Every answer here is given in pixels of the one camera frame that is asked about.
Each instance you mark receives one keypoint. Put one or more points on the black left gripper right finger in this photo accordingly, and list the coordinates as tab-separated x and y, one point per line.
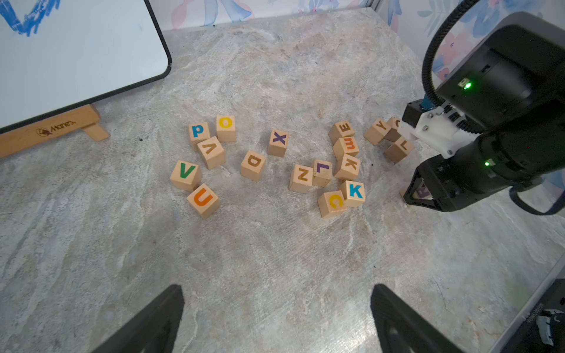
402	329

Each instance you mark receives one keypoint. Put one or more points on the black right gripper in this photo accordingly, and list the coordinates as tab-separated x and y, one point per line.
437	175

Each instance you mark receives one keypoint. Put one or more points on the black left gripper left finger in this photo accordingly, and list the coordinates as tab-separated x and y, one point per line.
154	329

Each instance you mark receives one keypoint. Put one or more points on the wooden block letter E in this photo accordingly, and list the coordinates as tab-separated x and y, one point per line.
341	129

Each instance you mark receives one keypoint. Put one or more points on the wooden block letter D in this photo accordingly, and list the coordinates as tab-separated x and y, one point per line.
252	165

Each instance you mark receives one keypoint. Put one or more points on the wooden block letter R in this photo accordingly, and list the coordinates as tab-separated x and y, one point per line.
422	193

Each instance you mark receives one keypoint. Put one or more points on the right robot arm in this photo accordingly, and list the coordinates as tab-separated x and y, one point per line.
496	122

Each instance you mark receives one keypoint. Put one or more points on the wooden block letter G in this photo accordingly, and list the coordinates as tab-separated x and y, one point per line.
393	134

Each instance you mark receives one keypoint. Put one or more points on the wooden block letter Y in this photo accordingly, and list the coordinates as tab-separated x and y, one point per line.
377	132

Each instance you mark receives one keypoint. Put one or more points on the wooden block letter C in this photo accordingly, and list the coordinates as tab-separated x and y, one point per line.
331	204

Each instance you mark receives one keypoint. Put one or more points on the wooden block letter U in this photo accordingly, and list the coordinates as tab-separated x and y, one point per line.
204	201

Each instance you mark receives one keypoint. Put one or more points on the wooden block letter Z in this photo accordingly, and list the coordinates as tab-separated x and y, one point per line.
301	179

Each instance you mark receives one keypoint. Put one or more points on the wooden block letter X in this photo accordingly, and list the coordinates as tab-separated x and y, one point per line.
278	143

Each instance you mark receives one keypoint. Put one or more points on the wooden block letter P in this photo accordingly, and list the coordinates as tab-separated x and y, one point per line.
198	133

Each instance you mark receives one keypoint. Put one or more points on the wooden block letter O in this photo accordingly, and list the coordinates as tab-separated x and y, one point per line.
226	131

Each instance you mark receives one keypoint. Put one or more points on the wooden block orange L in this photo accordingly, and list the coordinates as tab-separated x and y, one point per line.
400	149

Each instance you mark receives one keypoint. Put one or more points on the wooden block blue K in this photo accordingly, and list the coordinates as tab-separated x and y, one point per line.
354	193

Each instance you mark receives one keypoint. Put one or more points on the wooden block orange K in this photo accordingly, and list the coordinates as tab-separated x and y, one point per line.
348	168

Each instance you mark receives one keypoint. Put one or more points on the wooden block purple L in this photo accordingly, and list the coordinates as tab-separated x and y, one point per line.
322	173

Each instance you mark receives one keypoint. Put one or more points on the wooden block green V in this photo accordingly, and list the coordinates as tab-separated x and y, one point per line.
186	176

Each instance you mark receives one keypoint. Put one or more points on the wooden block orange V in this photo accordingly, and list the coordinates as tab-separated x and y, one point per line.
212	152

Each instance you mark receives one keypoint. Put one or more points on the wooden board stand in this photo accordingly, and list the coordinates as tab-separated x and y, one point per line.
86	118

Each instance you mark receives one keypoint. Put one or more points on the white dry-erase board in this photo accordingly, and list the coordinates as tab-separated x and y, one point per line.
57	56

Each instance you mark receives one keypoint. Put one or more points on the right aluminium corner post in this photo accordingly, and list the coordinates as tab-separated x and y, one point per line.
375	4

